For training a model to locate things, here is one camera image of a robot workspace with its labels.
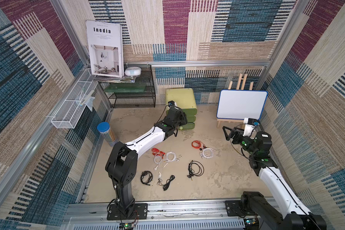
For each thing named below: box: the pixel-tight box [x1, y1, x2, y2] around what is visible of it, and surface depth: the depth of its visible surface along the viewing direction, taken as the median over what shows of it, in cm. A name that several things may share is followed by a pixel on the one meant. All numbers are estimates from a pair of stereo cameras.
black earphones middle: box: [156, 174, 176, 192], surface depth 85 cm
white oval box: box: [124, 66, 142, 77], surface depth 89 cm
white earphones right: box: [200, 147, 217, 160], surface depth 96 cm
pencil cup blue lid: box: [96, 121, 118, 147], surface depth 87 cm
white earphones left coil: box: [153, 155, 162, 171], surface depth 93 cm
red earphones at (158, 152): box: [151, 147, 166, 160], surface depth 96 cm
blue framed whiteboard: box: [216, 89, 269, 120], surface depth 97 cm
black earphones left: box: [140, 170, 153, 186], surface depth 86 cm
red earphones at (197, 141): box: [191, 139, 202, 149], surface depth 101 cm
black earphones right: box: [187, 160, 205, 181], surface depth 89 cm
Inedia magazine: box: [85, 19, 125, 79], surface depth 79 cm
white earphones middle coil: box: [162, 151, 183, 168], surface depth 93 cm
